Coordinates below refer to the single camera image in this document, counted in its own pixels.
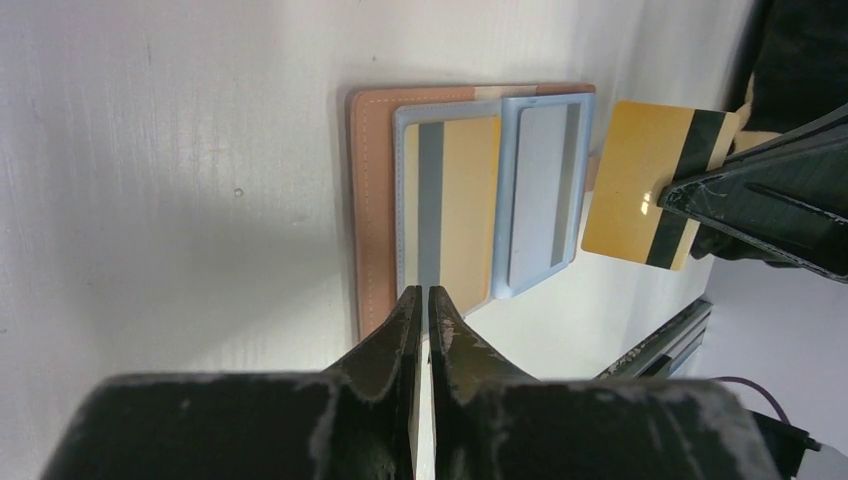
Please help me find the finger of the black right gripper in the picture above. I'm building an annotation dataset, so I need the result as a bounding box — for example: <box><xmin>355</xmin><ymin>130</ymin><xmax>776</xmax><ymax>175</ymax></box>
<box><xmin>657</xmin><ymin>106</ymin><xmax>847</xmax><ymax>283</ymax></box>

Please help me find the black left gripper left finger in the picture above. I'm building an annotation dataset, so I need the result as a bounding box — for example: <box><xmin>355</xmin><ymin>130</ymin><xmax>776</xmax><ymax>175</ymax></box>
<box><xmin>42</xmin><ymin>286</ymin><xmax>423</xmax><ymax>479</ymax></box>

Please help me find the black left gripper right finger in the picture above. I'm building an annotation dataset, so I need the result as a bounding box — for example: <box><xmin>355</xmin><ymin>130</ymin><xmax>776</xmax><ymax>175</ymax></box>
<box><xmin>428</xmin><ymin>286</ymin><xmax>779</xmax><ymax>479</ymax></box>

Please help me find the gold credit card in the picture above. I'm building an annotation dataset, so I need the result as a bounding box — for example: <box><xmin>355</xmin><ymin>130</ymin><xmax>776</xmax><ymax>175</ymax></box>
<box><xmin>581</xmin><ymin>101</ymin><xmax>740</xmax><ymax>271</ymax></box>
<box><xmin>395</xmin><ymin>115</ymin><xmax>501</xmax><ymax>314</ymax></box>

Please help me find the tan leather card holder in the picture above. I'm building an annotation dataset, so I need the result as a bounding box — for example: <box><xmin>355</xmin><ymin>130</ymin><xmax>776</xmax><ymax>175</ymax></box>
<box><xmin>346</xmin><ymin>82</ymin><xmax>596</xmax><ymax>340</ymax></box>

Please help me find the black floral blanket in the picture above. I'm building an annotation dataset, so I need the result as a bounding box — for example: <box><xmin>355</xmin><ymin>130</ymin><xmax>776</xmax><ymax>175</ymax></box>
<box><xmin>688</xmin><ymin>0</ymin><xmax>848</xmax><ymax>266</ymax></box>

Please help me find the aluminium rail frame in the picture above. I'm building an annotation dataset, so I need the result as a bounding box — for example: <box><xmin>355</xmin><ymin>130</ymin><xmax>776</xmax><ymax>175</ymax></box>
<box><xmin>596</xmin><ymin>298</ymin><xmax>713</xmax><ymax>380</ymax></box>

